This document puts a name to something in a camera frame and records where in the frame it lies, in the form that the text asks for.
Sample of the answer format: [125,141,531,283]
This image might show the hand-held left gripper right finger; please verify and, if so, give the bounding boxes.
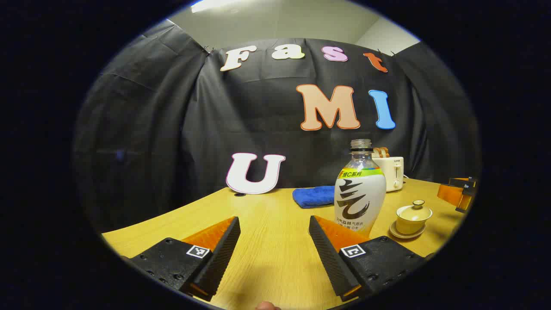
[308,215,431,303]

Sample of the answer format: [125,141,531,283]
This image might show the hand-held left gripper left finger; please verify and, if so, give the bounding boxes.
[122,216,241,302]

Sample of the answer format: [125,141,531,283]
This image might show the clear water bottle white label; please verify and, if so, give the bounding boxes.
[334,139,387,238]

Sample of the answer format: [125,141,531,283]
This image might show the white toaster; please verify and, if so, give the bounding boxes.
[373,156,405,192]

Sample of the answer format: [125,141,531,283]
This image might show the blue folded towel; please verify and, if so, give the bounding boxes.
[292,186,336,209]

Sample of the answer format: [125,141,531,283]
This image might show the black backdrop cloth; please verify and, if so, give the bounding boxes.
[73,19,480,233]

